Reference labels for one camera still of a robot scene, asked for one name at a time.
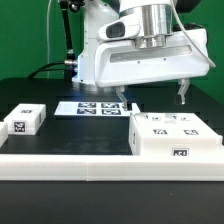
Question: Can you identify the white cabinet door panel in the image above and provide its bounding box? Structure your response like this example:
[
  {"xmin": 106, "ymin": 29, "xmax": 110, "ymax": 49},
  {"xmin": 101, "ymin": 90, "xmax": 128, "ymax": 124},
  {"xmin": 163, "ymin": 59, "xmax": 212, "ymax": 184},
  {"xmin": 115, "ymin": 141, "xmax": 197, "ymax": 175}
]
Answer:
[{"xmin": 134, "ymin": 113, "xmax": 177, "ymax": 137}]

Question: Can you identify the white cabinet top block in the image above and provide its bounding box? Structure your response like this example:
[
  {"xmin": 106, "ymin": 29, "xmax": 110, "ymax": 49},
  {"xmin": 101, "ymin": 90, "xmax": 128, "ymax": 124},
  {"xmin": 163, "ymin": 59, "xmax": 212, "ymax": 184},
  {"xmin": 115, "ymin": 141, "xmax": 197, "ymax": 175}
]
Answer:
[{"xmin": 4, "ymin": 103, "xmax": 46, "ymax": 135}]

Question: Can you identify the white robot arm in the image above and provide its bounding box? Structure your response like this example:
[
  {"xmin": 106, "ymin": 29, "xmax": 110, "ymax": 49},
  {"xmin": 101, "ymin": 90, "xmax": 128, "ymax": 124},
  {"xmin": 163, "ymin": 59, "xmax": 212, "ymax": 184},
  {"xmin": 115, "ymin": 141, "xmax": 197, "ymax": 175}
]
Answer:
[{"xmin": 72, "ymin": 0, "xmax": 214, "ymax": 104}]

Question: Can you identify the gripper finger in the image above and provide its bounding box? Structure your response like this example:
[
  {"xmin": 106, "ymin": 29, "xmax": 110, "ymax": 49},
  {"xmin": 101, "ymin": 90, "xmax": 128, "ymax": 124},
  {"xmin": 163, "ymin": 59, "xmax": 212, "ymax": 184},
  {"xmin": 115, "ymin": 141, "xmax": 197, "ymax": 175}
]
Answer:
[
  {"xmin": 177, "ymin": 79, "xmax": 190, "ymax": 105},
  {"xmin": 116, "ymin": 87, "xmax": 132, "ymax": 111}
]

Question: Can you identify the white U-shaped fence frame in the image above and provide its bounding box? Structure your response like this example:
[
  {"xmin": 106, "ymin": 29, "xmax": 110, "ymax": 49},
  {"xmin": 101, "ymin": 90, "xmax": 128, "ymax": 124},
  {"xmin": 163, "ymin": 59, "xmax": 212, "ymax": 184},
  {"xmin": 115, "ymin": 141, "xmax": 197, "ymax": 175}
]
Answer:
[{"xmin": 0, "ymin": 121, "xmax": 224, "ymax": 182}]

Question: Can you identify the white marker base sheet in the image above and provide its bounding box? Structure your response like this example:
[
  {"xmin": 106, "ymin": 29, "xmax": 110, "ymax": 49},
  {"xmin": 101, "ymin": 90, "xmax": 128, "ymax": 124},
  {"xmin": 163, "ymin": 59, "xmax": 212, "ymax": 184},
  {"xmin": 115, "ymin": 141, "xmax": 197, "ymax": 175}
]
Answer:
[{"xmin": 55, "ymin": 101, "xmax": 140, "ymax": 117}]

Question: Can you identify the white cabinet body box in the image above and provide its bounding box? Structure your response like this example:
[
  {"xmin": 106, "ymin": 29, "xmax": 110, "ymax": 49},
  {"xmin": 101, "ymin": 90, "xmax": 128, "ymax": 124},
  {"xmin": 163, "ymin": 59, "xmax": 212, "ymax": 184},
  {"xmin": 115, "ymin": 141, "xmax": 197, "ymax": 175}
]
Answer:
[{"xmin": 129, "ymin": 114, "xmax": 223, "ymax": 158}]

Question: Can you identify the black cable bundle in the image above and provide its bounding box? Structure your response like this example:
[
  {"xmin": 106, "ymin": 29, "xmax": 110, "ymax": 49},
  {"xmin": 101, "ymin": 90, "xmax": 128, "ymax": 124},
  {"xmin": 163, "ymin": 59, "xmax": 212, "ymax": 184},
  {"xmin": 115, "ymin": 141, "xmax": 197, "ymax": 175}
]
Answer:
[{"xmin": 27, "ymin": 61, "xmax": 74, "ymax": 80}]

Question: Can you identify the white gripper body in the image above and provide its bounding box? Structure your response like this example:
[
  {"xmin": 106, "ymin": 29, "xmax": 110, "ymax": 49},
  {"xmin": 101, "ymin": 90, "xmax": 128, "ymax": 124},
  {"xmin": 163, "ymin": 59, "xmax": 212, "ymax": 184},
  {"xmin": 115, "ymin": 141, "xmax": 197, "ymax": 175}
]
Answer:
[{"xmin": 94, "ymin": 23, "xmax": 212, "ymax": 89}]

